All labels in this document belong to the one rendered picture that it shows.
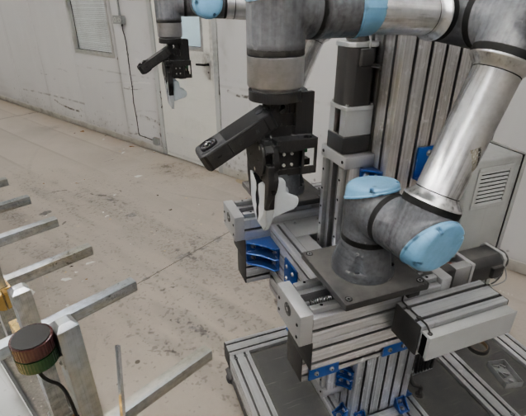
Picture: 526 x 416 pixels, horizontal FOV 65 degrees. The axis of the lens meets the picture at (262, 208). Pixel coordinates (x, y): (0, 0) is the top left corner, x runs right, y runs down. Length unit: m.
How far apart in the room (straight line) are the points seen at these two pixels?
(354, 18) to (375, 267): 0.57
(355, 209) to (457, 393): 1.21
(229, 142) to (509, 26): 0.52
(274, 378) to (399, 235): 1.16
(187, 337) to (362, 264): 1.54
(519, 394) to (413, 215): 1.36
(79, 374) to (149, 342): 1.59
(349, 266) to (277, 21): 0.61
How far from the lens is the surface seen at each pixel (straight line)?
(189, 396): 2.10
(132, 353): 2.33
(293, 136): 0.58
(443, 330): 1.06
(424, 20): 0.86
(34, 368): 0.73
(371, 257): 0.96
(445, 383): 1.99
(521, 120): 2.90
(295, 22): 0.53
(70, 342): 0.75
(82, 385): 0.81
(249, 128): 0.55
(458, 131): 0.83
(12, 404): 1.44
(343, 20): 0.58
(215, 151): 0.54
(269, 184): 0.56
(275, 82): 0.53
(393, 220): 0.85
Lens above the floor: 1.62
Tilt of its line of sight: 27 degrees down
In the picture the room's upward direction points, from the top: straight up
